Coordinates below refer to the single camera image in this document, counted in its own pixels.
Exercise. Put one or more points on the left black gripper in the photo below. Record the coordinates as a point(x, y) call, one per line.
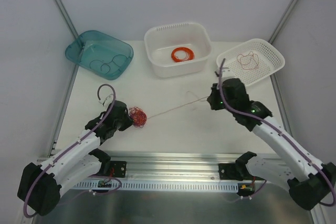
point(125, 119)

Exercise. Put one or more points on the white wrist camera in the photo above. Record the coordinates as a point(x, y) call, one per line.
point(224, 72)
point(106, 101)

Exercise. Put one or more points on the ball of wires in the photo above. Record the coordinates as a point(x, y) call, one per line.
point(138, 116)

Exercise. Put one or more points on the teal transparent plastic bin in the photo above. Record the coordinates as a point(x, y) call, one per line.
point(102, 54)

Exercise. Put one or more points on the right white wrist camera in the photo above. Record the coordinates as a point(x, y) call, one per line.
point(224, 72)

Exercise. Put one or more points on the white slotted cable duct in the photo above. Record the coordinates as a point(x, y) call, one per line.
point(142, 185)

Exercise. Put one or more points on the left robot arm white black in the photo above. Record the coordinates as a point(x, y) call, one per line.
point(42, 185)

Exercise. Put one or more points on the aluminium frame post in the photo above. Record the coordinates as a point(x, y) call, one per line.
point(48, 79)
point(282, 81)

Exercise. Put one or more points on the aluminium mounting rail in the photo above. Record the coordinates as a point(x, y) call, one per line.
point(172, 166)

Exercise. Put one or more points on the white solid plastic tub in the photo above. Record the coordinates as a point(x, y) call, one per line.
point(177, 49)

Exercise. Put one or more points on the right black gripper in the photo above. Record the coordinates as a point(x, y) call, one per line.
point(214, 98)

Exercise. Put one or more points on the left aluminium frame post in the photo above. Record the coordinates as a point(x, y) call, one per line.
point(48, 79)

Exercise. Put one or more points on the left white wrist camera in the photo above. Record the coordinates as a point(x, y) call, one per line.
point(106, 101)

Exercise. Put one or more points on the white perforated plastic basket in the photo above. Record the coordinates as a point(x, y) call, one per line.
point(252, 61)

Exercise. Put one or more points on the right aluminium frame post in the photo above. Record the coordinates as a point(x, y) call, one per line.
point(282, 81)

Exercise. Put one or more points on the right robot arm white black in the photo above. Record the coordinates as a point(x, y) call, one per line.
point(306, 178)

